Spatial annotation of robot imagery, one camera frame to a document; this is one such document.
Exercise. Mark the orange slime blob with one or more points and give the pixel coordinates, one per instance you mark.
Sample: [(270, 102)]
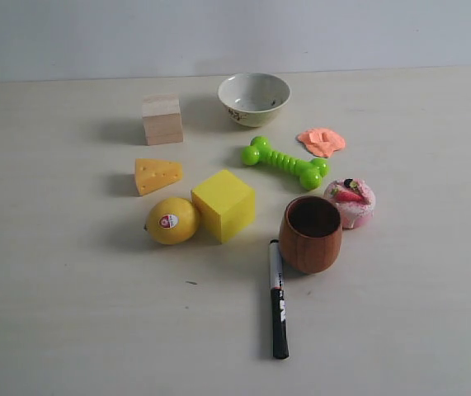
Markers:
[(321, 142)]

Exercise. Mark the yellow foam cube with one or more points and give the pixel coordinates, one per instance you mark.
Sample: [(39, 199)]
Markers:
[(226, 204)]

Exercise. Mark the yellow lemon with sticker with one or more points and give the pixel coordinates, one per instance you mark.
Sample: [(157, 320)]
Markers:
[(173, 220)]

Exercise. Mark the green toy dog bone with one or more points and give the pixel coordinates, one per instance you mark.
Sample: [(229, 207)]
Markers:
[(310, 174)]

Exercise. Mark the brown wooden cup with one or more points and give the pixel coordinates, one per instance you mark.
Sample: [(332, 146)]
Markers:
[(310, 234)]

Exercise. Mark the yellow toy cheese wedge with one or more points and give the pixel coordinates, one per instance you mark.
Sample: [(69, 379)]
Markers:
[(154, 174)]

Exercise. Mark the white floral ceramic bowl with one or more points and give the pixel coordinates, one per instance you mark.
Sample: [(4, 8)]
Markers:
[(253, 99)]

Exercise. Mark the light wooden cube block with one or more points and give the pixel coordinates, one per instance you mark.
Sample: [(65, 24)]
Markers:
[(161, 116)]

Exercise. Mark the pink toy strawberry cake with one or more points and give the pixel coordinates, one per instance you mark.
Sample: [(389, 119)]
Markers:
[(354, 199)]

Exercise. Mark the black and white marker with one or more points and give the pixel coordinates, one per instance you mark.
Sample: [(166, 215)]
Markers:
[(280, 349)]

